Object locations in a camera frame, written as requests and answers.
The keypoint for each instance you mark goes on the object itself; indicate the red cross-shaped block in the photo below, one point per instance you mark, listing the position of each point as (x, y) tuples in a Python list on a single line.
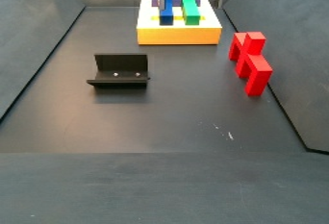
[(251, 65)]

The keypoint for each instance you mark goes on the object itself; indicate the yellow wooden base board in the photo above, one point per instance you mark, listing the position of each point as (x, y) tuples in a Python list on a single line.
[(178, 34)]

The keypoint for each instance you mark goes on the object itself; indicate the blue rectangular block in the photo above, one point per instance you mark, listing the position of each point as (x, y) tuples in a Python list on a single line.
[(166, 15)]

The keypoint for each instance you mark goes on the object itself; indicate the green rectangular block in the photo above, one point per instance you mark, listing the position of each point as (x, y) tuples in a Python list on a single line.
[(190, 12)]

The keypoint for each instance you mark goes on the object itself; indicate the black angled bracket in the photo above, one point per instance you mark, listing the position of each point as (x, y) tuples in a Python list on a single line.
[(120, 70)]

